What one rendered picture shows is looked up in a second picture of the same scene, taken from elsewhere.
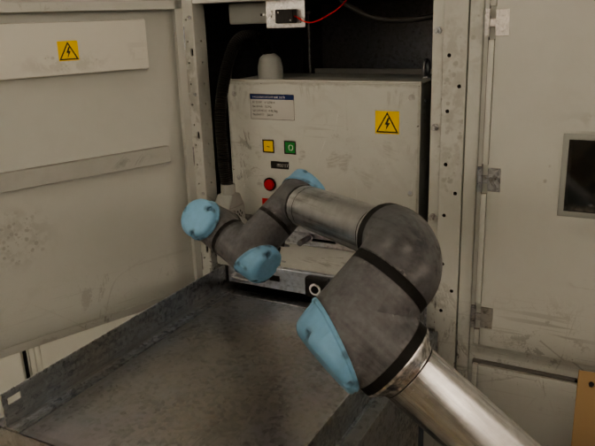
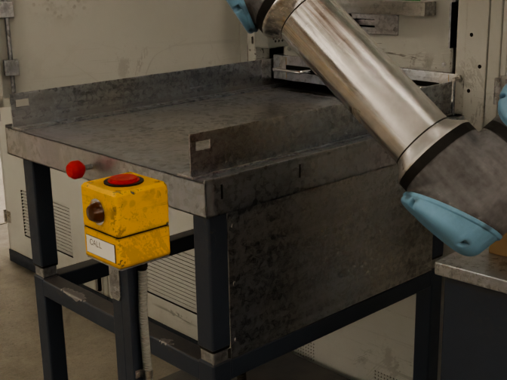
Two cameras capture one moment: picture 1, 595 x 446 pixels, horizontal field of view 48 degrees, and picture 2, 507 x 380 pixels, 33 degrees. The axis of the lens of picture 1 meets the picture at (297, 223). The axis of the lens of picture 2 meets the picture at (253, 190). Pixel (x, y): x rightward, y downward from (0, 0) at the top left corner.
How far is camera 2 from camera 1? 0.67 m
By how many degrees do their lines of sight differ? 18
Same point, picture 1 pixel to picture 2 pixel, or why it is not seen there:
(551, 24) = not seen: outside the picture
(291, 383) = not seen: hidden behind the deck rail
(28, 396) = (36, 107)
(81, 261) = (121, 29)
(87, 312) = not seen: hidden behind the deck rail
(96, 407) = (92, 126)
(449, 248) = (478, 15)
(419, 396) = (299, 25)
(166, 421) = (145, 135)
